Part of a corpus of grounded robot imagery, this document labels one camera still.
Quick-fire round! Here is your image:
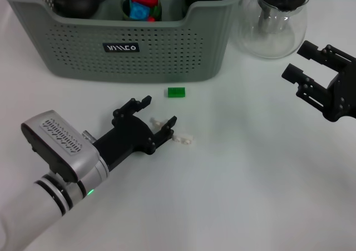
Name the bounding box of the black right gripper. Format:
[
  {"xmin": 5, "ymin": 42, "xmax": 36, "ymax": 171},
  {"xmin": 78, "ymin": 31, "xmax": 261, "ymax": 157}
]
[{"xmin": 281, "ymin": 40, "xmax": 356, "ymax": 123}]

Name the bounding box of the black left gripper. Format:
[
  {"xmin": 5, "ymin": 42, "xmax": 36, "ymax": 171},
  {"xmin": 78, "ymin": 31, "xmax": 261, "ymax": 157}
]
[{"xmin": 93, "ymin": 95, "xmax": 177, "ymax": 170}]

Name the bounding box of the blue square toy brick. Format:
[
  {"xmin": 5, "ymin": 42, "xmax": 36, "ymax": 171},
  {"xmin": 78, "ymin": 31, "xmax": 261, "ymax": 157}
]
[{"xmin": 128, "ymin": 1, "xmax": 151, "ymax": 21}]

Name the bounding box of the grey perforated storage bin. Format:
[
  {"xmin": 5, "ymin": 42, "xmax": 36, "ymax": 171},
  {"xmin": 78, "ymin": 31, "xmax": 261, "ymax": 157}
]
[{"xmin": 0, "ymin": 0, "xmax": 249, "ymax": 84}]

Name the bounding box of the white toy brick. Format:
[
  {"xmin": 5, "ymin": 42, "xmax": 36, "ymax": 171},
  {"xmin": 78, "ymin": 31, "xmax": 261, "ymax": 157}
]
[
  {"xmin": 171, "ymin": 134, "xmax": 195, "ymax": 146},
  {"xmin": 149, "ymin": 117, "xmax": 169, "ymax": 129}
]

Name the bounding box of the glass carafe black lid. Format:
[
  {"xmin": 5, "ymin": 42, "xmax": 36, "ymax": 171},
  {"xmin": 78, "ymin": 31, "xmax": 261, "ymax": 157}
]
[{"xmin": 238, "ymin": 0, "xmax": 312, "ymax": 60}]

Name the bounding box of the black clay teapot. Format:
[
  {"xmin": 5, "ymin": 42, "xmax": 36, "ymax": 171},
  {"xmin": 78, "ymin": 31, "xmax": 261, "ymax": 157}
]
[{"xmin": 52, "ymin": 0, "xmax": 109, "ymax": 19}]

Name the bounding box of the left gripper cable connector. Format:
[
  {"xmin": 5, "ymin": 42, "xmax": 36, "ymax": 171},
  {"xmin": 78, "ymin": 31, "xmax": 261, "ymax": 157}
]
[{"xmin": 82, "ymin": 130, "xmax": 97, "ymax": 142}]

